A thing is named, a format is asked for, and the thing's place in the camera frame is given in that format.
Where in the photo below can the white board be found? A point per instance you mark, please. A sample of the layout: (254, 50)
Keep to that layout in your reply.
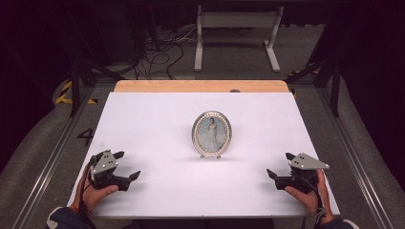
(159, 127)

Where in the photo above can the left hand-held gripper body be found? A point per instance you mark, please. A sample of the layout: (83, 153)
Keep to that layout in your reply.
(105, 165)

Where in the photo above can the black metal stand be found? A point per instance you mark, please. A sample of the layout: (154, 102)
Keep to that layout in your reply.
(75, 89)
(335, 89)

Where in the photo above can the person's left hand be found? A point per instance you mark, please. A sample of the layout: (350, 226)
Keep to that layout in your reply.
(92, 197)

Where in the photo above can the oval silver photo frame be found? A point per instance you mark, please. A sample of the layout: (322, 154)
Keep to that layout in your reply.
(211, 133)

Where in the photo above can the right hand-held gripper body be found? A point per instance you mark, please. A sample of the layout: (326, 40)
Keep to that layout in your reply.
(307, 162)

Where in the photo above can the person's right hand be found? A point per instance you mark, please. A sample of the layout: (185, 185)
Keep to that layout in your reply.
(313, 202)

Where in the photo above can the aluminium floor rail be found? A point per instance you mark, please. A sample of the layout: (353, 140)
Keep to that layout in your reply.
(359, 171)
(47, 171)

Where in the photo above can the white metal desk frame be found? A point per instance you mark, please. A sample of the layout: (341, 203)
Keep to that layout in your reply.
(237, 19)

